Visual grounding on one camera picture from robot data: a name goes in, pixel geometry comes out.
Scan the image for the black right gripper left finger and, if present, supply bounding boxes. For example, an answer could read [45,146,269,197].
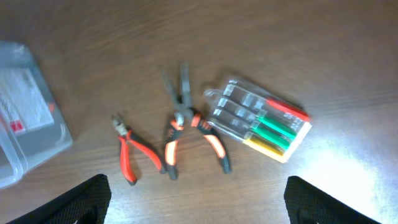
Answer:
[11,174,111,224]

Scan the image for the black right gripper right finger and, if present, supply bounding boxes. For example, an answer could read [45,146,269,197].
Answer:
[284,176,378,224]

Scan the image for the small red handled pliers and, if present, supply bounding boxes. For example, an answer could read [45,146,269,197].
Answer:
[111,114,167,187]

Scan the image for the clear screwdriver set case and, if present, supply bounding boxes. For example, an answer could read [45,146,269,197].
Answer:
[203,76,312,163]

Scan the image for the orange black needle nose pliers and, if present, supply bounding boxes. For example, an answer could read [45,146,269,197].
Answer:
[160,63,233,180]

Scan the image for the clear plastic container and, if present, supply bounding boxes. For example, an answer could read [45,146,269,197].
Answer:
[1,40,73,189]

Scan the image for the green screwdriver upper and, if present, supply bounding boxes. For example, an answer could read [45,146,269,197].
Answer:
[218,97,297,139]

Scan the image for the green screwdriver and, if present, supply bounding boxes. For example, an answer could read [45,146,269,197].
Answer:
[211,109,290,151]
[218,97,297,139]

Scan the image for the yellow screwdriver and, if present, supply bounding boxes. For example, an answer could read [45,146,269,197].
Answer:
[209,118,283,157]

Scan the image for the green screwdriver lower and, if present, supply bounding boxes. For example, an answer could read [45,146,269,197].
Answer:
[211,109,290,151]

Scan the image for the red screwdriver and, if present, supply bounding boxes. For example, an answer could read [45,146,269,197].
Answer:
[225,84,311,122]

